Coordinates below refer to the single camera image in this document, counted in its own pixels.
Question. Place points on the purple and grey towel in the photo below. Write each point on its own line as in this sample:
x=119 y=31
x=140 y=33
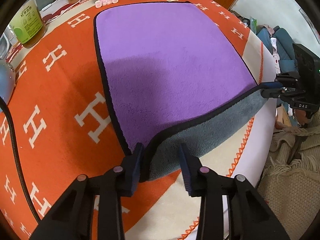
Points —
x=170 y=76

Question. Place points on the bottle with green label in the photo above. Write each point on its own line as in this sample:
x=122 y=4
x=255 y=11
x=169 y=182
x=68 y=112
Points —
x=28 y=25

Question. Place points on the beige knit blanket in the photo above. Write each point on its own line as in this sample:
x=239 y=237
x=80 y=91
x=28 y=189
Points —
x=290 y=181

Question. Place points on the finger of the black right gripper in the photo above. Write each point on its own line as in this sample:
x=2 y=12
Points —
x=272 y=93
x=271 y=85

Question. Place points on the blue sofa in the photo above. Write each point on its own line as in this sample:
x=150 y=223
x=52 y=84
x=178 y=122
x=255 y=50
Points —
x=280 y=44

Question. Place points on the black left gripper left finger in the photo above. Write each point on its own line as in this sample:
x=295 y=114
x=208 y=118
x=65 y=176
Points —
x=71 y=215

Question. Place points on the blue snow globe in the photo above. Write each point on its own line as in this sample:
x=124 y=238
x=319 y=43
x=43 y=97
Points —
x=7 y=81

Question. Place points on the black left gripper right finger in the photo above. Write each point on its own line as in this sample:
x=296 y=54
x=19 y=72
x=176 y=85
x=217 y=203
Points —
x=249 y=217

